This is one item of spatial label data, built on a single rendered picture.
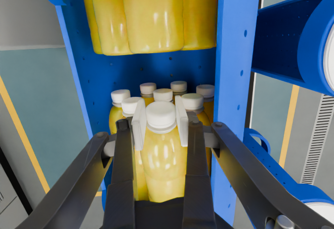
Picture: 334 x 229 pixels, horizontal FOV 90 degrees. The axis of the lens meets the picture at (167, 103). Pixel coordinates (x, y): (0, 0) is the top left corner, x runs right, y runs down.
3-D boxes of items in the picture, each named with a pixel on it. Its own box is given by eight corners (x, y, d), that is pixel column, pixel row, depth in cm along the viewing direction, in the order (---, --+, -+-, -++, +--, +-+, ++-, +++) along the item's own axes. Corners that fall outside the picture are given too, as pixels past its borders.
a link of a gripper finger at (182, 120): (180, 118, 15) (188, 118, 15) (174, 95, 21) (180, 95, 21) (181, 147, 16) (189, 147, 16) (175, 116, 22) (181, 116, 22)
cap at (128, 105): (125, 116, 28) (124, 107, 27) (120, 109, 31) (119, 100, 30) (147, 111, 29) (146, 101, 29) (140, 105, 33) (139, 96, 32)
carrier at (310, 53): (244, 12, 112) (204, 29, 114) (476, -72, 30) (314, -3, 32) (252, 53, 121) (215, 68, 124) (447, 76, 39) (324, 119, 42)
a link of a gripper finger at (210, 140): (191, 135, 13) (228, 132, 13) (183, 111, 18) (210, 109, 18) (191, 151, 14) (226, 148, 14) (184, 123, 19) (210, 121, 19)
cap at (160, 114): (179, 114, 23) (179, 102, 22) (172, 131, 20) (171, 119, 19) (152, 111, 24) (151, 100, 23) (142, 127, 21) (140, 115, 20)
